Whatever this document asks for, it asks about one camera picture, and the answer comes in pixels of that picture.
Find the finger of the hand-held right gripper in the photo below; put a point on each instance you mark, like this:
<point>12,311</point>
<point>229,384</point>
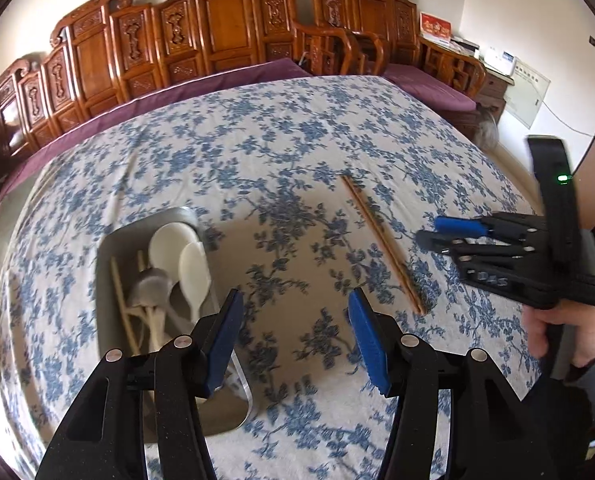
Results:
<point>460,225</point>
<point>432,240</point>

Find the white deep soup spoon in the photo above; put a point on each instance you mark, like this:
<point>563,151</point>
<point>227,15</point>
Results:
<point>172,247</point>

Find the long carved wooden sofa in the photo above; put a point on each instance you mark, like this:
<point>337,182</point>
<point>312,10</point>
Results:
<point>227,15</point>

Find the large metal spoon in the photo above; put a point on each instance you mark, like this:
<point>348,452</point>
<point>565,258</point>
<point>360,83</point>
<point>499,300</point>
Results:
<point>147,287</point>

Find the stack of papers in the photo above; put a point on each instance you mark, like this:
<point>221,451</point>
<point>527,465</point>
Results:
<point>465,46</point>

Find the short purple seat cushion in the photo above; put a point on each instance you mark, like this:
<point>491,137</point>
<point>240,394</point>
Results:
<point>427,87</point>

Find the dark brown chopstick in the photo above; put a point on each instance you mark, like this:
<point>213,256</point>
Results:
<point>379,242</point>
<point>385,241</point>

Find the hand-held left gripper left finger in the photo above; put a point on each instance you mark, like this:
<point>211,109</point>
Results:
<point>222,345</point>

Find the carved wooden armchair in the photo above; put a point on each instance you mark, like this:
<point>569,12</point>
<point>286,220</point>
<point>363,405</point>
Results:
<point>372,5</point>

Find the blue floral tablecloth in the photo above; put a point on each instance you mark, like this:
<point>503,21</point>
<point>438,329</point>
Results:
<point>257,140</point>

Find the red calendar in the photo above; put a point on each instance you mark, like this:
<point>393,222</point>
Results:
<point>435,27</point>

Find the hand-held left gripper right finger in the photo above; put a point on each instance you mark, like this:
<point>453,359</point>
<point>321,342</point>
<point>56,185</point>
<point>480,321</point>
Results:
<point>370,345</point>

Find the wooden side table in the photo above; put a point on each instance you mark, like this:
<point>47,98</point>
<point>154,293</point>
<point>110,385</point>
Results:
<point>492,92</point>

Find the white and blue box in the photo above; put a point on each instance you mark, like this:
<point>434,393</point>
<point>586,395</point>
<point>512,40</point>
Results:
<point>500,59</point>

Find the metal tray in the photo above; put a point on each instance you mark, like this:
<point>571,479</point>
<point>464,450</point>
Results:
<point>227,407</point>

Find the light bamboo chopstick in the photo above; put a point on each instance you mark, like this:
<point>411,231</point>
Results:
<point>123,300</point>
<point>141,260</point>

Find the person's dark clothing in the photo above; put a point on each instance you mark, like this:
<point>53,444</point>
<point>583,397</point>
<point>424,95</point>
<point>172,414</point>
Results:
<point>567,435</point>

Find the white wall panel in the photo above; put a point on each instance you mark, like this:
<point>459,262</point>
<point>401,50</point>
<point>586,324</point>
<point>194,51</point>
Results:
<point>527,92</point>

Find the long purple sofa cushion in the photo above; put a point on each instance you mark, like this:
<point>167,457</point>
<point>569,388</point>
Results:
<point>177,92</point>

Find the white plastic spoon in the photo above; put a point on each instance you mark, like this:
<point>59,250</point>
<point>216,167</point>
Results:
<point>195,270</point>

